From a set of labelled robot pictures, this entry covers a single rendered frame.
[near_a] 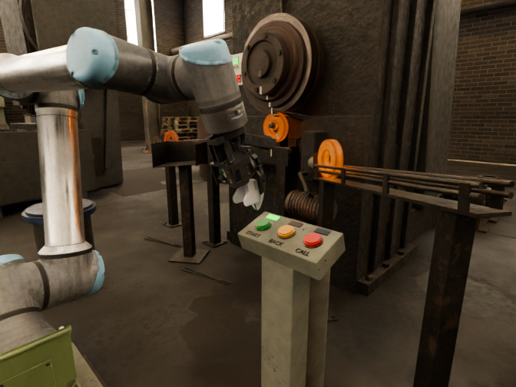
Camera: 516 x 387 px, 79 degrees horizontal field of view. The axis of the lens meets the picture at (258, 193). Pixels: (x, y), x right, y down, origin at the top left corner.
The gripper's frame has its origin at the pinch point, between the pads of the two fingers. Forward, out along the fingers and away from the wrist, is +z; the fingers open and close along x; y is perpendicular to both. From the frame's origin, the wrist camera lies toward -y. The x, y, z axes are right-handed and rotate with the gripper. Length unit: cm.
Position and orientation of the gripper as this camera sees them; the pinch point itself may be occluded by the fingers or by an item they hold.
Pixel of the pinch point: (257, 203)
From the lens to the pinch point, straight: 76.4
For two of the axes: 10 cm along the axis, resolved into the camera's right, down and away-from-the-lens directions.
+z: 2.4, 8.6, 4.6
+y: -6.6, 4.9, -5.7
